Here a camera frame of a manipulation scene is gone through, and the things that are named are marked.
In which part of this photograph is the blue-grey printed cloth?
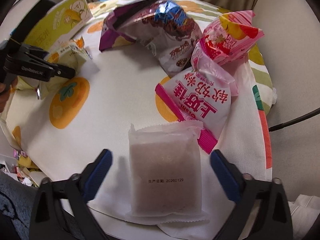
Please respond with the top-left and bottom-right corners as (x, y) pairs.
(0, 172), (42, 240)

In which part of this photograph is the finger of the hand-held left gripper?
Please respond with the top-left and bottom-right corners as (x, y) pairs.
(10, 0), (57, 43)
(37, 54), (77, 82)

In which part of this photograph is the pink and white snack packet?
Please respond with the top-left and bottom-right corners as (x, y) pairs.
(155, 55), (238, 154)

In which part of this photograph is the yellow-green cardboard box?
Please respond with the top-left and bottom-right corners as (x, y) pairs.
(24, 0), (93, 51)

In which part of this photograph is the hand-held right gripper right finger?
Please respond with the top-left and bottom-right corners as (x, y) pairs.
(210, 149), (293, 240)

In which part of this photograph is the black curved stand pole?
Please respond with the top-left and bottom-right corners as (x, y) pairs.
(269, 107), (320, 132)

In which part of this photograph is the purple chocolate snack packet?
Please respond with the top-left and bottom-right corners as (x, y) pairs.
(99, 0), (203, 78)

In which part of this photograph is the white folded cloth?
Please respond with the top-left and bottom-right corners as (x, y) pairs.
(290, 194), (320, 232)

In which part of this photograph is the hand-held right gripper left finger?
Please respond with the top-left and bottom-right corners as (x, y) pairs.
(29, 149), (113, 240)

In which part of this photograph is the translucent white snack packet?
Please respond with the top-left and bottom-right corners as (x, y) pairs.
(124, 119), (211, 235)

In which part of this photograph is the person's left hand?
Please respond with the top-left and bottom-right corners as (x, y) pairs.
(0, 82), (12, 113)

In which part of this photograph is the pink and yellow snack packet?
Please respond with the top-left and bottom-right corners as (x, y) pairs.
(191, 10), (265, 67)

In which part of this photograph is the pile of clutter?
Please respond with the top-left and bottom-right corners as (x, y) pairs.
(0, 147), (42, 187)

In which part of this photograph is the yellow-green and white chip packet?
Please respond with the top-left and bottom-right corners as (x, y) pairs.
(19, 36), (93, 101)

